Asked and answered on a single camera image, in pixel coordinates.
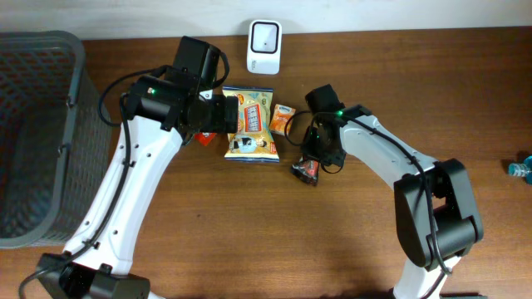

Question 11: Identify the black red snack packet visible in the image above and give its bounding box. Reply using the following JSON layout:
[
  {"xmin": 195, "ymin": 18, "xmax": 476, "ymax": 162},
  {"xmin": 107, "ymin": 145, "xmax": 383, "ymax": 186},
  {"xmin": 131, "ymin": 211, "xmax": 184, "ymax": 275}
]
[{"xmin": 290, "ymin": 156, "xmax": 320, "ymax": 186}]

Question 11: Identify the orange tissue pack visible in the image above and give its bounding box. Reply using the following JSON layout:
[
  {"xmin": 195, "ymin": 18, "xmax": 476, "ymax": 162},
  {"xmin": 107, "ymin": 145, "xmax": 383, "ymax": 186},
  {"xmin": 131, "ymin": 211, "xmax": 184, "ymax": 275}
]
[{"xmin": 269, "ymin": 104, "xmax": 296, "ymax": 135}]

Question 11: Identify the red snack bag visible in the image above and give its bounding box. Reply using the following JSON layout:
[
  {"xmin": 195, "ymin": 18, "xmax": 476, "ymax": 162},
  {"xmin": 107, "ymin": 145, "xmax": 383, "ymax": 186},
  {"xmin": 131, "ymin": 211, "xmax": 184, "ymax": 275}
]
[{"xmin": 195, "ymin": 133, "xmax": 217, "ymax": 146}]

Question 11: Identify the yellow wet wipes pack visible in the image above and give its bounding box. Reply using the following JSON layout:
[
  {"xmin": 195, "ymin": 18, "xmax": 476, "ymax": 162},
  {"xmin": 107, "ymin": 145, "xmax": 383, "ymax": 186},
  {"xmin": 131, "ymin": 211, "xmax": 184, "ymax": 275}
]
[{"xmin": 222, "ymin": 86, "xmax": 279, "ymax": 163}]

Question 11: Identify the teal mouthwash bottle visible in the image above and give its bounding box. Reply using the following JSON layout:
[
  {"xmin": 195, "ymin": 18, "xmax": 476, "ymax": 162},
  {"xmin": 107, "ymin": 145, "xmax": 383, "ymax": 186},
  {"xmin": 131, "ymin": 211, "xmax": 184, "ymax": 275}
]
[{"xmin": 508, "ymin": 156, "xmax": 532, "ymax": 185}]

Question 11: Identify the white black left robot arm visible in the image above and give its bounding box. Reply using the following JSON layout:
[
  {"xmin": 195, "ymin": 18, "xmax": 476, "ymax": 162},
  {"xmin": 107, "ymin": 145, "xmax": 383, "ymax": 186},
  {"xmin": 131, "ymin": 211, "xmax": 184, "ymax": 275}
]
[{"xmin": 33, "ymin": 37, "xmax": 239, "ymax": 299}]

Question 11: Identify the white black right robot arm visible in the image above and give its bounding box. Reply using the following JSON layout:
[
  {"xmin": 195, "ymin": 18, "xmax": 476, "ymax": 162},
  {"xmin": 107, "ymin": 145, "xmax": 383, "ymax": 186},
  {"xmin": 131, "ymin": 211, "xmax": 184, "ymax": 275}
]
[{"xmin": 300, "ymin": 85, "xmax": 484, "ymax": 298}]

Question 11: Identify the grey plastic mesh basket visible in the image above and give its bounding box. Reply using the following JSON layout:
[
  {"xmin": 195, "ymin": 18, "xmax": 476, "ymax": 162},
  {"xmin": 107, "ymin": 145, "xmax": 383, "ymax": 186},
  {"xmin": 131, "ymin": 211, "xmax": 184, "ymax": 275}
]
[{"xmin": 1, "ymin": 31, "xmax": 111, "ymax": 249}]

